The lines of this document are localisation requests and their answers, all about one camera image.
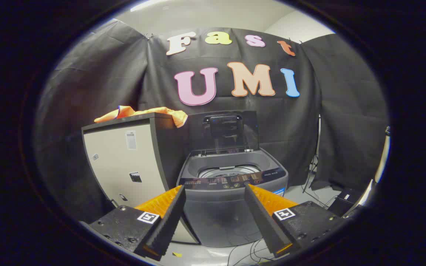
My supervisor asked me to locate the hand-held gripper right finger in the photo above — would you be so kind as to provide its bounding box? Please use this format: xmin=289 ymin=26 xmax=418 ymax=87
xmin=244 ymin=183 xmax=346 ymax=259

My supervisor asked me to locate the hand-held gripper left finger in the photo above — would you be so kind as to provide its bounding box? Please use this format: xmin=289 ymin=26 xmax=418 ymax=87
xmin=89 ymin=185 xmax=186 ymax=262

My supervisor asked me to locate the grey washing machine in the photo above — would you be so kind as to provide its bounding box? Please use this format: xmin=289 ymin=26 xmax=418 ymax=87
xmin=176 ymin=148 xmax=289 ymax=247

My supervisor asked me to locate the orange clothes garment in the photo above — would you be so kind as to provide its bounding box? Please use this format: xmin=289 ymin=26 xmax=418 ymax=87
xmin=94 ymin=105 xmax=188 ymax=128

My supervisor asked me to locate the grey cabinet with dark top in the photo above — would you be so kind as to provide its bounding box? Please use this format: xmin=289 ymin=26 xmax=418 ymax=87
xmin=81 ymin=113 xmax=200 ymax=244

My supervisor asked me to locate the black box with white label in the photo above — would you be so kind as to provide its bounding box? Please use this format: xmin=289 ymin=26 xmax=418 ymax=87
xmin=328 ymin=188 xmax=363 ymax=216

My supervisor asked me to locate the black backdrop cloth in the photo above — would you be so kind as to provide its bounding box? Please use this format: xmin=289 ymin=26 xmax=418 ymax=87
xmin=35 ymin=18 xmax=389 ymax=222

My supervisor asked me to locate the black floor cable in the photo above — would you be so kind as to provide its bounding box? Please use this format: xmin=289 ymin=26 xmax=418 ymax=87
xmin=227 ymin=238 xmax=274 ymax=265

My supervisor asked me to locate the black stand with cables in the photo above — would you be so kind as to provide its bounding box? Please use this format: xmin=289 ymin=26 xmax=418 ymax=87
xmin=302 ymin=115 xmax=332 ymax=208

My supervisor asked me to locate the white frame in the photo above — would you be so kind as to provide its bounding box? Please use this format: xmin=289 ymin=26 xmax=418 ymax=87
xmin=346 ymin=126 xmax=390 ymax=218

